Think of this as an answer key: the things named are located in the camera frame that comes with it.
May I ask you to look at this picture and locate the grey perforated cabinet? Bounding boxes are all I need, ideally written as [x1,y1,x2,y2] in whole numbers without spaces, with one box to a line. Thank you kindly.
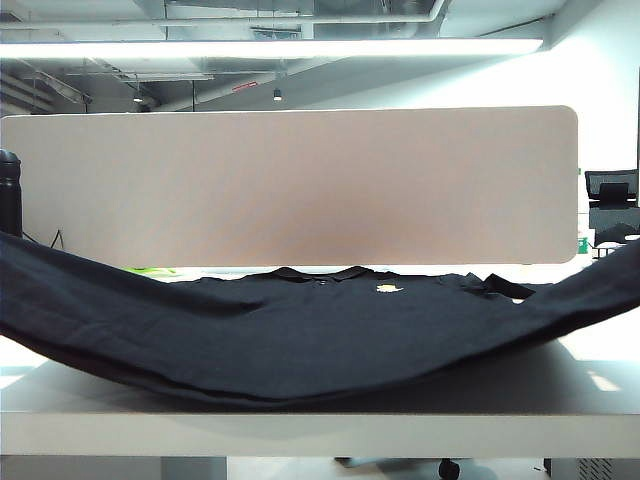
[543,457,640,480]

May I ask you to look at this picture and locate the green plastic packet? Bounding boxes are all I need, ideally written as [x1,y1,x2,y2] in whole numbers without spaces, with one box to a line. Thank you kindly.
[122,266,179,279]

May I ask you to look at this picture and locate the black mesh office chair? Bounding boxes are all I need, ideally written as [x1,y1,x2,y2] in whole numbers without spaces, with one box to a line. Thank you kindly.
[583,168,640,247]

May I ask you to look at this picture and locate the long ceiling light bar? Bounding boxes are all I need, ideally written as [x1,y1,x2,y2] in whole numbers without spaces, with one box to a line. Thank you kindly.
[0,37,545,61]

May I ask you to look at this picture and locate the grey desk leg panel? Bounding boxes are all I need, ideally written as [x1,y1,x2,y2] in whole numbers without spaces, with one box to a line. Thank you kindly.
[159,455,229,480]

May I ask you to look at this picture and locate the white ceiling duct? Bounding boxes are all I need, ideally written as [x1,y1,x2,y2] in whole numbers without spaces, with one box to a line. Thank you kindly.
[159,0,447,26]

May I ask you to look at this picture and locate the beige desk divider panel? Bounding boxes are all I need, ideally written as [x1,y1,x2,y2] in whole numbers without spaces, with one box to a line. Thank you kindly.
[0,104,580,270]

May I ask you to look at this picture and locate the black polo shirt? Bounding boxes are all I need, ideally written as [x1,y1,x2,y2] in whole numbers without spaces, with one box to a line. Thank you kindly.
[0,230,640,414]

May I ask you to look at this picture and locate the black water bottle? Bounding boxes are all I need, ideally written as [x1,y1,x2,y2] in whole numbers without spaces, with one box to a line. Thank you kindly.
[0,148,24,240]

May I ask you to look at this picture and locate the black chair base with caster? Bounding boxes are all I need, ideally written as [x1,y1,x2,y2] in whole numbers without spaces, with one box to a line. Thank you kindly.
[333,455,472,480]

